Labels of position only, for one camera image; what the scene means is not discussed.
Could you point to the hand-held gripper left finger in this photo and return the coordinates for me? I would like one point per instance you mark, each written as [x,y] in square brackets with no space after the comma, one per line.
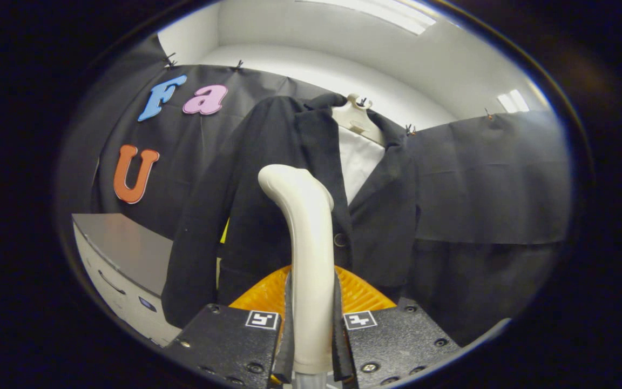
[224,340]

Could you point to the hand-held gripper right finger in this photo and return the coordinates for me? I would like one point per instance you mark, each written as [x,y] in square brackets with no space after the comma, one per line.
[397,340]

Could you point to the white garment steamer head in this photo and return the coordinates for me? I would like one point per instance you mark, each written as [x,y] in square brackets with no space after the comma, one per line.
[311,259]

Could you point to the black blazer jacket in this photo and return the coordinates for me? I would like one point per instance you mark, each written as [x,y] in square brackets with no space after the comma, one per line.
[268,140]

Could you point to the grey cabinet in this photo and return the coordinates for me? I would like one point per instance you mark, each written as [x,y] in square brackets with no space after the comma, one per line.
[122,243]

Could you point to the white fabric board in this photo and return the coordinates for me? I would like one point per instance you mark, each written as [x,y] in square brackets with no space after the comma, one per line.
[359,162]

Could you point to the black backdrop cloth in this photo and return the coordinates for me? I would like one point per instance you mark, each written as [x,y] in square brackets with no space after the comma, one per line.
[494,178]

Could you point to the row of black cloth clips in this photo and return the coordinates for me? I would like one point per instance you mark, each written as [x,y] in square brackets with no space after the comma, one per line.
[410,129]

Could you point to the white plastic hanger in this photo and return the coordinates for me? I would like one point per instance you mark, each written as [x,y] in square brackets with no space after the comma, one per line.
[354,116]

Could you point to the small ceiling light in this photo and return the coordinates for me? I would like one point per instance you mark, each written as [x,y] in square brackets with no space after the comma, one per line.
[513,101]

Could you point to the long ceiling light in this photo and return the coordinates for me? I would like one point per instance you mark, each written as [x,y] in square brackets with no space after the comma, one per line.
[392,13]

